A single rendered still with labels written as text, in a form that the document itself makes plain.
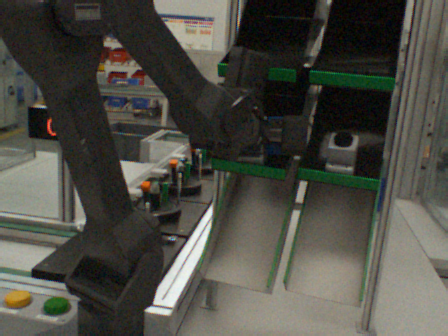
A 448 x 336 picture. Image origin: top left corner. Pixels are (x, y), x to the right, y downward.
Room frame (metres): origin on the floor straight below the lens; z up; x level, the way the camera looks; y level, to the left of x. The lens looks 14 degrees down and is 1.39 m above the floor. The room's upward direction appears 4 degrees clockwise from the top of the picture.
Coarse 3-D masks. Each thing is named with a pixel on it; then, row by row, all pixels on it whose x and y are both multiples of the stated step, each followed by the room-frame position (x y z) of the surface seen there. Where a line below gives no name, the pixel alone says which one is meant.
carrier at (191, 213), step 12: (180, 180) 1.15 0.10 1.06; (132, 192) 1.22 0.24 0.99; (156, 192) 1.12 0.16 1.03; (156, 204) 1.12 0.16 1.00; (168, 204) 1.15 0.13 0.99; (180, 204) 1.21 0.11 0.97; (192, 204) 1.22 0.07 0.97; (204, 204) 1.23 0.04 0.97; (168, 216) 1.08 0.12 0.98; (180, 216) 1.12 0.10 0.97; (192, 216) 1.12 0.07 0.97; (168, 228) 1.03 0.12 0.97; (180, 228) 1.04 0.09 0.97; (192, 228) 1.04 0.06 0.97
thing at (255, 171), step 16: (304, 80) 0.97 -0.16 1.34; (272, 96) 1.00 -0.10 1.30; (288, 96) 0.99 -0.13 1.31; (304, 96) 0.85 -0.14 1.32; (272, 112) 0.94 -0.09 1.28; (288, 112) 0.93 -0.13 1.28; (304, 112) 0.85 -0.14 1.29; (224, 160) 0.76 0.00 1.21; (272, 160) 0.79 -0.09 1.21; (288, 160) 0.75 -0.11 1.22; (256, 176) 0.75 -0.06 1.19; (272, 176) 0.74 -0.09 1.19
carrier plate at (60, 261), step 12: (72, 240) 0.92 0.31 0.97; (180, 240) 0.96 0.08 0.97; (60, 252) 0.86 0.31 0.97; (72, 252) 0.86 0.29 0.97; (168, 252) 0.90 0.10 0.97; (48, 264) 0.80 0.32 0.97; (60, 264) 0.81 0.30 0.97; (72, 264) 0.81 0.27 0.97; (168, 264) 0.84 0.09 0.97; (36, 276) 0.78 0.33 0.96; (48, 276) 0.77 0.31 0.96; (60, 276) 0.77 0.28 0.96
